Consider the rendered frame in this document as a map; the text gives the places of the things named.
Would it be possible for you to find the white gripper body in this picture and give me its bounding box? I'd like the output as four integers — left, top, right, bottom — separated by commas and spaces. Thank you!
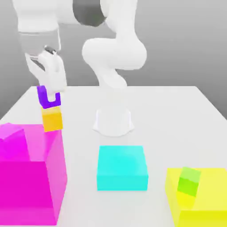
25, 50, 67, 94

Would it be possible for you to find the small orange cube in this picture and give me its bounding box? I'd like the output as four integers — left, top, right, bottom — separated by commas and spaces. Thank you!
42, 106, 63, 133

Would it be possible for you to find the small magenta cube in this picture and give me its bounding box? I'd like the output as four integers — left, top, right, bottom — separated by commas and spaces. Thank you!
0, 122, 31, 162

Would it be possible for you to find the small green cube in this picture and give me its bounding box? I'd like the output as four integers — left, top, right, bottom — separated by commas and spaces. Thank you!
176, 166, 202, 198

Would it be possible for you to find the large magenta box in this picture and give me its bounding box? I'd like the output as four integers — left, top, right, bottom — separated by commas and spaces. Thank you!
0, 123, 68, 226

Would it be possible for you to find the large cyan box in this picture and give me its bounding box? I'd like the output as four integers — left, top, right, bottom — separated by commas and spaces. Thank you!
96, 145, 149, 192

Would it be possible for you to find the large yellow box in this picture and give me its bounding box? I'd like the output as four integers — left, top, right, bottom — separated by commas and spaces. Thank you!
164, 167, 227, 227

